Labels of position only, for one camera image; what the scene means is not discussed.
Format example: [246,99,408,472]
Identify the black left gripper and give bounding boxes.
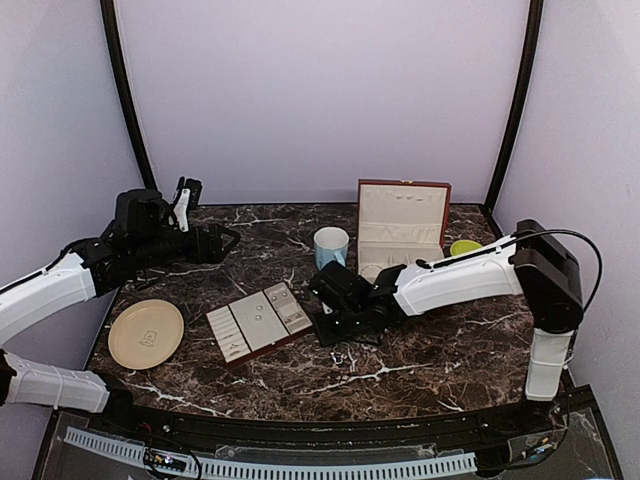
[131,222,239,271]

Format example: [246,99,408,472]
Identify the brown jewelry tray insert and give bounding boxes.
[207,282,313,369]

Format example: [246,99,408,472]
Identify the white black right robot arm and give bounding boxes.
[309,220,584,434]

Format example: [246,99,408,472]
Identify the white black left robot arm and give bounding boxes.
[1,179,241,436]

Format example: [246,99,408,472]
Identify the brown open jewelry box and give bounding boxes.
[356,179,451,282]

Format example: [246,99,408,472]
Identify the small silver earrings on table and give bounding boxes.
[331,352,345,365]

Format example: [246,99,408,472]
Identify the light blue mug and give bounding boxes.
[313,227,349,270]

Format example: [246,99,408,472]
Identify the beige round plate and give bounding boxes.
[108,299,184,370]

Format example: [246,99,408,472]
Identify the green bowl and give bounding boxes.
[450,239,483,257]

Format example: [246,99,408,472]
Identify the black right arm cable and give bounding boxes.
[414,228,602,306]

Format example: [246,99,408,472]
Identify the black front table rail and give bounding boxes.
[84,384,596,451]

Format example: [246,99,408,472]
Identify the white slotted cable duct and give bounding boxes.
[63,427,477,479]

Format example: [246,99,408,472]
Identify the black left corner post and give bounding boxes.
[99,0,158,190]

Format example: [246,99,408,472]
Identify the black corner post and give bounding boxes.
[99,0,158,190]
[483,0,544,216]

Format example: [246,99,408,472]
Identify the black right corner post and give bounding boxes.
[483,0,544,216]

